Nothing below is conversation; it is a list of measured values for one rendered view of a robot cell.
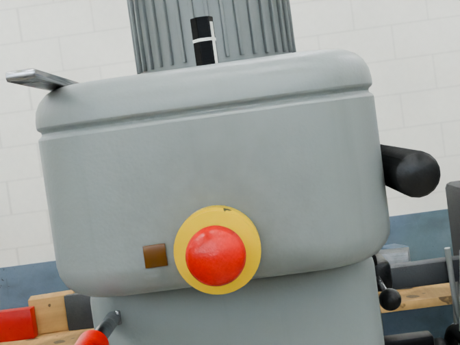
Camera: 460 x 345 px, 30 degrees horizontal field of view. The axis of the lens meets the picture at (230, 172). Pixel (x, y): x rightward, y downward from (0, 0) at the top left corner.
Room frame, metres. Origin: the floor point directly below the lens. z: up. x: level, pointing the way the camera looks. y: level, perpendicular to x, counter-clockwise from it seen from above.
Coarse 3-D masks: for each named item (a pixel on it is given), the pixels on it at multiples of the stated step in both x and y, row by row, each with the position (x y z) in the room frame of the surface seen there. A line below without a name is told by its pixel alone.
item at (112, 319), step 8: (112, 312) 0.70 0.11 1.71; (104, 320) 0.67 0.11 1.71; (112, 320) 0.67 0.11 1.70; (120, 320) 0.70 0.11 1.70; (104, 328) 0.64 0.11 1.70; (112, 328) 0.66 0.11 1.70; (80, 336) 0.61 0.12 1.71; (88, 336) 0.60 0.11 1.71; (96, 336) 0.60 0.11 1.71; (104, 336) 0.61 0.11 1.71; (80, 344) 0.58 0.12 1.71; (88, 344) 0.58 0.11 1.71; (96, 344) 0.59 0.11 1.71; (104, 344) 0.60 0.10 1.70
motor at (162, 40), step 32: (128, 0) 1.06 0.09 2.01; (160, 0) 0.99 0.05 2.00; (192, 0) 0.98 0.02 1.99; (224, 0) 0.98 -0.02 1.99; (256, 0) 0.99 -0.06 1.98; (288, 0) 1.05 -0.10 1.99; (160, 32) 1.00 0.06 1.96; (224, 32) 0.97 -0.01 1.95; (256, 32) 0.99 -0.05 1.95; (288, 32) 1.03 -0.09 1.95; (160, 64) 1.00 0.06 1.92; (192, 64) 0.98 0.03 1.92
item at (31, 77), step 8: (8, 72) 0.55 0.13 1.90; (16, 72) 0.55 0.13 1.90; (24, 72) 0.55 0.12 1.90; (32, 72) 0.55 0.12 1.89; (40, 72) 0.57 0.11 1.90; (8, 80) 0.55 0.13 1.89; (16, 80) 0.55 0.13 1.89; (24, 80) 0.55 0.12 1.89; (32, 80) 0.56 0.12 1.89; (40, 80) 0.57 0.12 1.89; (48, 80) 0.59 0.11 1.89; (56, 80) 0.62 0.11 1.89; (64, 80) 0.65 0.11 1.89; (40, 88) 0.64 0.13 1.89; (48, 88) 0.65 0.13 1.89; (56, 88) 0.66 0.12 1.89
